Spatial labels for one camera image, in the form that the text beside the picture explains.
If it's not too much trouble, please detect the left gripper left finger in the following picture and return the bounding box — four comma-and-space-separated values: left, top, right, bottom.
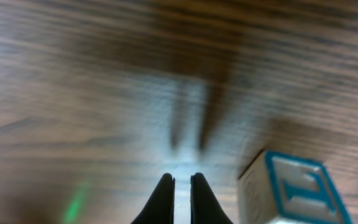
132, 173, 175, 224

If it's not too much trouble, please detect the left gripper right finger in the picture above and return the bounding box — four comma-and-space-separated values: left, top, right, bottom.
190, 172, 232, 224

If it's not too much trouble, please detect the white block red drawing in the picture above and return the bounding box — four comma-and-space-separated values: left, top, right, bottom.
237, 150, 352, 224

